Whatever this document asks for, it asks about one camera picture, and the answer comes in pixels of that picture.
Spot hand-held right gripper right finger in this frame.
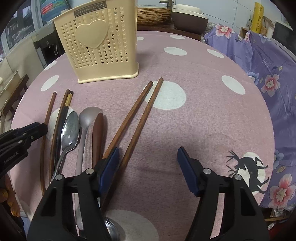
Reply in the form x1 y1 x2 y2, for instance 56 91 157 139
177 146 271 241

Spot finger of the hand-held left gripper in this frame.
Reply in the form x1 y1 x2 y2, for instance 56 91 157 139
0 136 31 153
9 123 48 143

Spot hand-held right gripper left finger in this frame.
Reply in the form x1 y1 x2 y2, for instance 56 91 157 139
26 147 121 241

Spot thin brown wooden chopstick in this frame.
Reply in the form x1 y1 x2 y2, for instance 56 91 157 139
40 91 57 196

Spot metal spoon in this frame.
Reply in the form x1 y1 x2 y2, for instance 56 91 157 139
96 196 121 241
50 111 80 184

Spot brown wooden utensil handles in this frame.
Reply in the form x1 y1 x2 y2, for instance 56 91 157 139
92 112 104 168

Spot black chopstick with gold band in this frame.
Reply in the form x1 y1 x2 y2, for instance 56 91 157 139
54 91 74 172

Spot grey plastic spoon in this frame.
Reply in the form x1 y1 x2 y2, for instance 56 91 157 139
74 106 104 231

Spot cream perforated utensil holder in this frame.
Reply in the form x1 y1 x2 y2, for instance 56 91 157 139
53 0 139 84

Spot person's bare foot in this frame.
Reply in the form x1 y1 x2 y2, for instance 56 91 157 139
0 178 22 218

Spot dark wooden chair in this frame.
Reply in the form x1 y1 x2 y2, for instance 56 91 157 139
0 74 29 116

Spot pink polka dot tablecloth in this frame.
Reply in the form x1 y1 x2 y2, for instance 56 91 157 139
9 30 275 241

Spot white and black water dispenser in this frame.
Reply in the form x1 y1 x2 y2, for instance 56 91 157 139
32 23 67 67

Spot blue water jug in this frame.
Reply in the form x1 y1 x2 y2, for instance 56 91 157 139
39 0 70 26

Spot purple floral cloth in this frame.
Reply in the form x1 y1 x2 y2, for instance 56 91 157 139
203 23 296 209

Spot brown and white rice cooker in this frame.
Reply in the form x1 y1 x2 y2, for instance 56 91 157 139
171 3 208 35

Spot woven wicker basket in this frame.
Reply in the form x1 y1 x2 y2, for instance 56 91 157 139
136 7 173 26

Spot white microwave oven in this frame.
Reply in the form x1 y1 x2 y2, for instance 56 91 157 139
272 20 294 51

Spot bronze faucet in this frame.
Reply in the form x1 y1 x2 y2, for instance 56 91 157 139
159 0 174 11

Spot yellow packet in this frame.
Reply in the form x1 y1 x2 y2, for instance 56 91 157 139
251 2 265 34

